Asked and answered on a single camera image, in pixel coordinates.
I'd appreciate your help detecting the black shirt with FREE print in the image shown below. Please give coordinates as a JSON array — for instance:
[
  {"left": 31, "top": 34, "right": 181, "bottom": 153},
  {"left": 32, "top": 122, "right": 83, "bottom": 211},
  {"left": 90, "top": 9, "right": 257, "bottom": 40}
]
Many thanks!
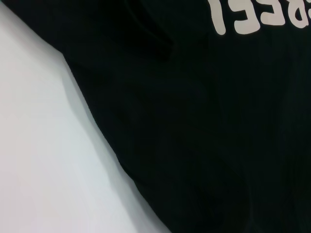
[{"left": 0, "top": 0, "right": 311, "bottom": 233}]

